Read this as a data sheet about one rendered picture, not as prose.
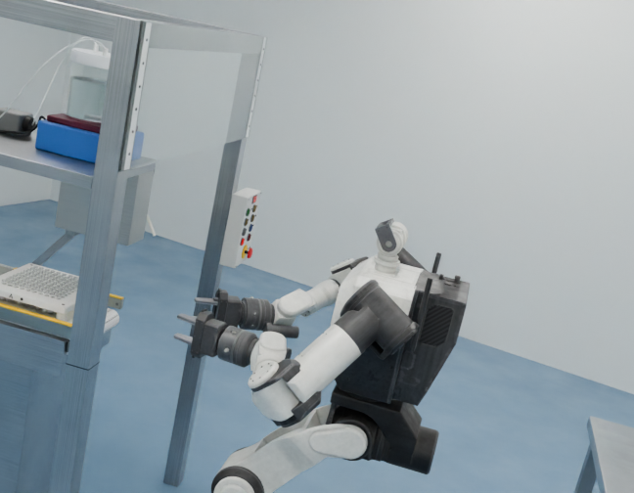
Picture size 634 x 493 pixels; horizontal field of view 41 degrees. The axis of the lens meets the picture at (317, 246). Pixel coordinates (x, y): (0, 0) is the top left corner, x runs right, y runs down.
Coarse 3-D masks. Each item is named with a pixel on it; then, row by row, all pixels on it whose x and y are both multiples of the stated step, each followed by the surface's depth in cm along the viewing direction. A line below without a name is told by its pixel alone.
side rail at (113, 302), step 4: (0, 264) 245; (0, 268) 244; (4, 268) 244; (8, 268) 244; (12, 268) 244; (0, 272) 245; (4, 272) 244; (112, 300) 239; (116, 300) 239; (120, 300) 238; (108, 304) 239; (112, 304) 239; (116, 304) 239; (120, 304) 239; (116, 308) 239; (120, 308) 239
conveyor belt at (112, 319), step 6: (108, 312) 236; (114, 312) 238; (108, 318) 234; (114, 318) 237; (18, 324) 217; (108, 324) 232; (114, 324) 237; (36, 330) 217; (108, 330) 235; (60, 336) 216; (66, 354) 216
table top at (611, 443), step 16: (592, 432) 239; (608, 432) 239; (624, 432) 242; (592, 448) 233; (608, 448) 229; (624, 448) 231; (608, 464) 219; (624, 464) 222; (608, 480) 210; (624, 480) 212
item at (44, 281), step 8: (32, 272) 231; (40, 272) 233; (48, 272) 234; (16, 280) 223; (24, 280) 224; (32, 280) 226; (40, 280) 227; (48, 280) 230; (56, 280) 229; (64, 280) 231; (72, 280) 232; (40, 288) 222; (48, 288) 222; (56, 288) 224; (64, 288) 224
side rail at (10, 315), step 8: (0, 312) 216; (8, 312) 215; (16, 312) 215; (8, 320) 216; (16, 320) 215; (24, 320) 215; (32, 320) 214; (40, 320) 214; (48, 320) 213; (40, 328) 214; (48, 328) 214; (56, 328) 213; (64, 328) 213
